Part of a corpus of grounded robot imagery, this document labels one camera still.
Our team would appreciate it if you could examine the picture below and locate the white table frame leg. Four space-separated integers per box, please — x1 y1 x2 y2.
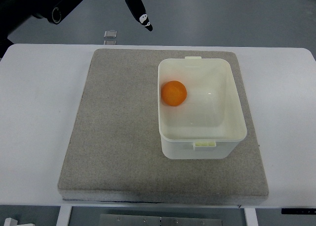
56 205 72 226
244 208 259 226

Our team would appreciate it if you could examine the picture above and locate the white table frame leg left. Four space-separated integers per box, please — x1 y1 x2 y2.
56 205 72 226

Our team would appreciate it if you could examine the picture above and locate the grey foam mat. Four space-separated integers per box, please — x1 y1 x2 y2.
58 48 269 206

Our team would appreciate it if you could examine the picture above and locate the black table control panel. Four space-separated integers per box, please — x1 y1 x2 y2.
281 208 316 215

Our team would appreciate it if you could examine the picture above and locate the metal base plate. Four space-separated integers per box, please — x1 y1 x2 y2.
98 214 223 226

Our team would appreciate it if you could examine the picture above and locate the small white block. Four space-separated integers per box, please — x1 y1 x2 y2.
4 218 18 226

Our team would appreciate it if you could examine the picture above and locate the white table frame leg right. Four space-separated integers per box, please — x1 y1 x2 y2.
244 208 259 226

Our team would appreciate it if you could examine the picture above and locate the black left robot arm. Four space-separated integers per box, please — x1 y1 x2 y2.
0 0 153 58

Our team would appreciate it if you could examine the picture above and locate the orange fruit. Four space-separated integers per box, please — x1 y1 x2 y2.
161 80 187 107

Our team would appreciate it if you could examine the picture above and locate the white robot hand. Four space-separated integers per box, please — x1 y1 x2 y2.
125 0 153 31

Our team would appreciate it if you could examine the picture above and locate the white plastic box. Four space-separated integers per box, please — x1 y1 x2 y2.
158 56 247 159

